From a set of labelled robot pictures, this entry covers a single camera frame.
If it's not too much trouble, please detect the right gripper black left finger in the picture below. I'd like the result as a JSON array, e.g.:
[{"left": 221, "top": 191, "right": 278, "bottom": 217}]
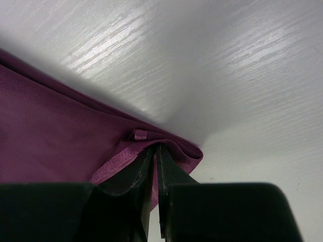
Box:
[{"left": 98, "top": 148, "right": 154, "bottom": 196}]

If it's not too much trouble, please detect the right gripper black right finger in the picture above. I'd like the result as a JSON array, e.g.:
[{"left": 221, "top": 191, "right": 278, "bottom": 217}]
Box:
[{"left": 156, "top": 145, "right": 199, "bottom": 188}]

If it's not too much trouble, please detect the purple cloth napkin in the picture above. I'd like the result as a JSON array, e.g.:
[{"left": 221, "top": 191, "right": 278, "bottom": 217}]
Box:
[{"left": 0, "top": 47, "right": 204, "bottom": 214}]

